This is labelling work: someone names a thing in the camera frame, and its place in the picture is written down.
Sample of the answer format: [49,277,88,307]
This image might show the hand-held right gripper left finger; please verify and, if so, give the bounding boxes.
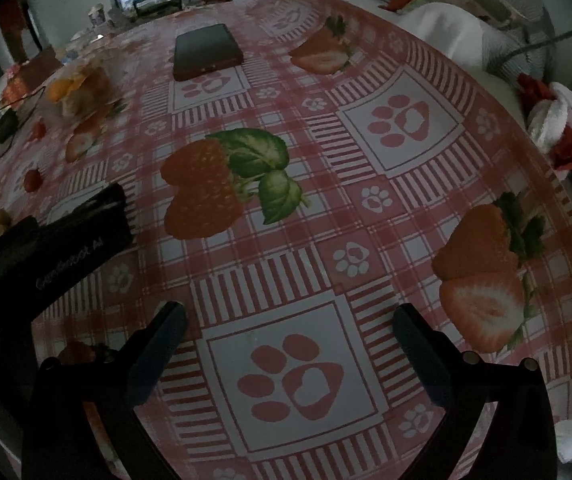
[20,301,189,480]

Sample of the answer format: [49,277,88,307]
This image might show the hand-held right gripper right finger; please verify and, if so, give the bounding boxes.
[392,302,560,480]

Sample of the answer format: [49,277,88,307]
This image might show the beige papery husk fruit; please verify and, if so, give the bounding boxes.
[63,92,99,118]

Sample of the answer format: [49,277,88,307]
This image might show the large orange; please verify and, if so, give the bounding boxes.
[47,77,84,102]

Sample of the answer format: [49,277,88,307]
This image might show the clear bag of fruit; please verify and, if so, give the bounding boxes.
[46,57,124,121]

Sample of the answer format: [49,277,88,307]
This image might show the red gift box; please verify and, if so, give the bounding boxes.
[0,67,29,106]

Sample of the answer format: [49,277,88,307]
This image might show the plaid strawberry print tablecloth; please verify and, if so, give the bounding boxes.
[0,0,572,480]

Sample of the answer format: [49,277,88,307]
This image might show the brown gift box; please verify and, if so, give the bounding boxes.
[18,47,64,86]

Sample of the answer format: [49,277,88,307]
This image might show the black smartphone red case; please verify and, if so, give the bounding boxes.
[172,23,244,82]

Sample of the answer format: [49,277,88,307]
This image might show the black metal rack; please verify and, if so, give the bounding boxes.
[133,0,187,18]

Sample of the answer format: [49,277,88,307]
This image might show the red white plush toy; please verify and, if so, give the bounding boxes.
[516,74,572,171]

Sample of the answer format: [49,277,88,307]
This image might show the white pillow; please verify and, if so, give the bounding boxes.
[396,2,532,126]

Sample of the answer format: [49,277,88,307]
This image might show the black power adapter with cable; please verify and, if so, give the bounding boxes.
[0,85,49,161]

